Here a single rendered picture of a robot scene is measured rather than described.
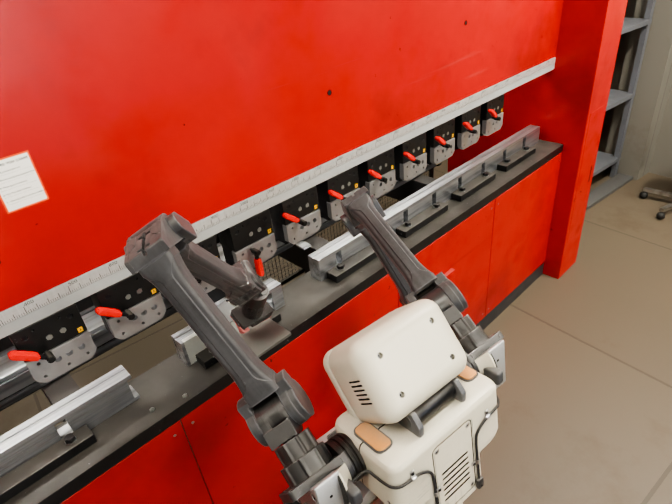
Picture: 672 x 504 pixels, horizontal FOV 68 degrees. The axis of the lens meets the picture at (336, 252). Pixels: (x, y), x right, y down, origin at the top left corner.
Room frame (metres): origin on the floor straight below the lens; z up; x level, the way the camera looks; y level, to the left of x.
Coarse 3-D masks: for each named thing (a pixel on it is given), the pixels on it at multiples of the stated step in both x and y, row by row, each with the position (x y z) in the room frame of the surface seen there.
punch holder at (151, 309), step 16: (112, 288) 1.05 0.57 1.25; (128, 288) 1.07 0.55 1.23; (144, 288) 1.10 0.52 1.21; (96, 304) 1.06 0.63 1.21; (112, 304) 1.04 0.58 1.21; (128, 304) 1.07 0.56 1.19; (144, 304) 1.09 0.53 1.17; (160, 304) 1.11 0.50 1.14; (112, 320) 1.03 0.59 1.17; (128, 320) 1.05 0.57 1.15; (144, 320) 1.08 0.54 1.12; (128, 336) 1.04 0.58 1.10
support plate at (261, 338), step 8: (272, 320) 1.17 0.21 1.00; (256, 328) 1.14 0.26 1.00; (264, 328) 1.13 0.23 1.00; (272, 328) 1.13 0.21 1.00; (280, 328) 1.12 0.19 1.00; (248, 336) 1.10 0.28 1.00; (256, 336) 1.10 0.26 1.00; (264, 336) 1.10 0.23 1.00; (272, 336) 1.09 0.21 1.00; (280, 336) 1.09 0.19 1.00; (288, 336) 1.09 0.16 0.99; (248, 344) 1.07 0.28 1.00; (256, 344) 1.07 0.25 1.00; (264, 344) 1.06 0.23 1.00; (272, 344) 1.06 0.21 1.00; (256, 352) 1.03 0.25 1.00; (264, 352) 1.04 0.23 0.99
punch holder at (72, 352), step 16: (48, 320) 0.95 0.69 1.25; (64, 320) 0.97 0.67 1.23; (80, 320) 0.99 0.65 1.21; (16, 336) 0.90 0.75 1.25; (32, 336) 0.92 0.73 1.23; (48, 336) 0.94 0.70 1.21; (64, 336) 0.96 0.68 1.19; (80, 336) 0.97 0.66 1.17; (64, 352) 0.94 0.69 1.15; (80, 352) 0.96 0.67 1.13; (32, 368) 0.90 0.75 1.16; (48, 368) 0.91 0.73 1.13; (64, 368) 0.93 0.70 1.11
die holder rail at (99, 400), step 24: (96, 384) 1.01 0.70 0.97; (120, 384) 1.01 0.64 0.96; (48, 408) 0.94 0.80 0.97; (72, 408) 0.93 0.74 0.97; (96, 408) 0.96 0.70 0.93; (120, 408) 0.99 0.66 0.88; (24, 432) 0.87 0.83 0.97; (48, 432) 0.88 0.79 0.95; (0, 456) 0.81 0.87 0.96; (24, 456) 0.83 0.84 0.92
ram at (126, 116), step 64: (0, 0) 1.06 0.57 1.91; (64, 0) 1.13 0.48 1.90; (128, 0) 1.22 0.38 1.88; (192, 0) 1.32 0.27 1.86; (256, 0) 1.44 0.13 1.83; (320, 0) 1.59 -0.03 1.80; (384, 0) 1.77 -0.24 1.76; (448, 0) 2.00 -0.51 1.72; (512, 0) 2.31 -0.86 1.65; (0, 64) 1.03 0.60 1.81; (64, 64) 1.11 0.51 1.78; (128, 64) 1.19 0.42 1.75; (192, 64) 1.29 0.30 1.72; (256, 64) 1.42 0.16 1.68; (320, 64) 1.57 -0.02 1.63; (384, 64) 1.76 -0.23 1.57; (448, 64) 2.01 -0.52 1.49; (512, 64) 2.34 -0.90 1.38; (0, 128) 1.00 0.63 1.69; (64, 128) 1.08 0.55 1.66; (128, 128) 1.16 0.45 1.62; (192, 128) 1.27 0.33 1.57; (256, 128) 1.39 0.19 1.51; (320, 128) 1.55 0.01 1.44; (384, 128) 1.75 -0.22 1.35; (64, 192) 1.04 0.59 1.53; (128, 192) 1.13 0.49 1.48; (192, 192) 1.24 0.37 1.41; (256, 192) 1.37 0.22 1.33; (0, 256) 0.93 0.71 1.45; (64, 256) 1.01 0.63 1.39
